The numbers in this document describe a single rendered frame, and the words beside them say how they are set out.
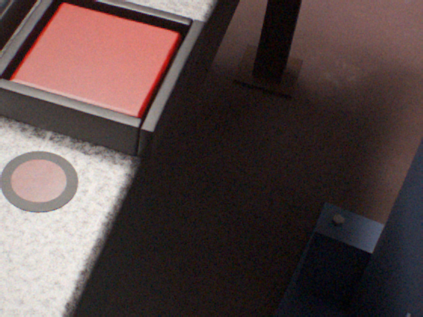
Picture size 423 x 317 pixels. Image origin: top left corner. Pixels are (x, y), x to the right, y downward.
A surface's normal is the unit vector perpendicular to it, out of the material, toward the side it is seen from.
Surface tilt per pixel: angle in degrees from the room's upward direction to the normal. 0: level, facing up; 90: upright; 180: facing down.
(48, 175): 0
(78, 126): 90
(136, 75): 0
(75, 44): 0
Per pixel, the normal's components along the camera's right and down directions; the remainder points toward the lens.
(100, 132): -0.26, 0.69
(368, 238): 0.13, -0.67
